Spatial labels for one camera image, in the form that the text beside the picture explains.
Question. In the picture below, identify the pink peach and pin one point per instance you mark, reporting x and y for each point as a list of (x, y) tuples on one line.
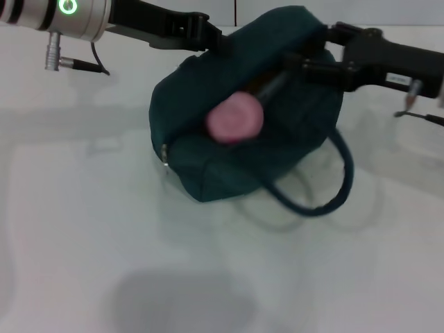
[(234, 119)]

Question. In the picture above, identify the dark teal fabric bag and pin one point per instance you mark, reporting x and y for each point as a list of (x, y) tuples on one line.
[(208, 86)]

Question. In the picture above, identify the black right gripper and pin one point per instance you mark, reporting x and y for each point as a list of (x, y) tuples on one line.
[(399, 66)]

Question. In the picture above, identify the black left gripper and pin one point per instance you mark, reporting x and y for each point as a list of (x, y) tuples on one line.
[(159, 27)]

